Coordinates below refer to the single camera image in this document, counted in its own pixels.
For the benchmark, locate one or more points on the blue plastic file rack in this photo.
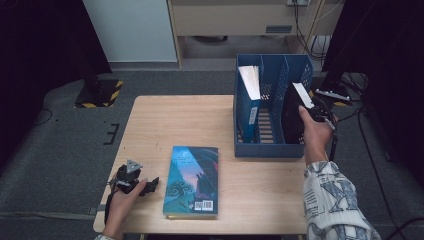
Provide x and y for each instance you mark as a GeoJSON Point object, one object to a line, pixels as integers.
{"type": "Point", "coordinates": [266, 150]}

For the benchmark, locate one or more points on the black yellow striped stand base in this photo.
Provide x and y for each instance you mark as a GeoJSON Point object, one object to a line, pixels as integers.
{"type": "Point", "coordinates": [343, 103]}
{"type": "Point", "coordinates": [100, 95]}

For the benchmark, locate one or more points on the person's left hand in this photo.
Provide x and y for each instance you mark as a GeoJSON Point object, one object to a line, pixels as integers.
{"type": "Point", "coordinates": [121, 206]}

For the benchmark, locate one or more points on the white panel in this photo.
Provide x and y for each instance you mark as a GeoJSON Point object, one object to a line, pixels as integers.
{"type": "Point", "coordinates": [133, 30]}

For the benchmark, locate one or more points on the person's right hand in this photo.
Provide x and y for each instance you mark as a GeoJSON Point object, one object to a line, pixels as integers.
{"type": "Point", "coordinates": [316, 136]}

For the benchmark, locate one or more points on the white power strip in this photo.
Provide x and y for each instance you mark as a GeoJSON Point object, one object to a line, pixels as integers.
{"type": "Point", "coordinates": [297, 2]}

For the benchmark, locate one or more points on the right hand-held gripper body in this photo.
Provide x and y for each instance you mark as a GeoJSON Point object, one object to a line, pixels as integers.
{"type": "Point", "coordinates": [321, 110]}

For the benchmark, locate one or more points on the grey tape strip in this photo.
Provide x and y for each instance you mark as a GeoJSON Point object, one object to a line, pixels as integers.
{"type": "Point", "coordinates": [95, 210]}

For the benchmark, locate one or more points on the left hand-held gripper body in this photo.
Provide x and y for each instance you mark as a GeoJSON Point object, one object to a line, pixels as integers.
{"type": "Point", "coordinates": [127, 179]}

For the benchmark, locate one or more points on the grey cabinet label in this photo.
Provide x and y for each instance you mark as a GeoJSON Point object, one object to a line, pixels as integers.
{"type": "Point", "coordinates": [278, 29]}

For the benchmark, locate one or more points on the dark curtain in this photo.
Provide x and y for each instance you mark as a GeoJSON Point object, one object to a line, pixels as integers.
{"type": "Point", "coordinates": [40, 50]}
{"type": "Point", "coordinates": [393, 66]}

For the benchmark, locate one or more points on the black book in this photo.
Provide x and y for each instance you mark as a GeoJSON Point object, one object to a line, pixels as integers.
{"type": "Point", "coordinates": [291, 123]}

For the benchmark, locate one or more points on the teal illustrated book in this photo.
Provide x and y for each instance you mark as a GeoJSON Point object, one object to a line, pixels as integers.
{"type": "Point", "coordinates": [191, 180]}

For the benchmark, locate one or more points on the light blue book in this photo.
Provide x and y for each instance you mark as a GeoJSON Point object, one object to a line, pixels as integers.
{"type": "Point", "coordinates": [248, 113]}

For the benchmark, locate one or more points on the beige wooden cabinet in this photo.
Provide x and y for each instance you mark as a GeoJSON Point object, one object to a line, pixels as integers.
{"type": "Point", "coordinates": [233, 20]}

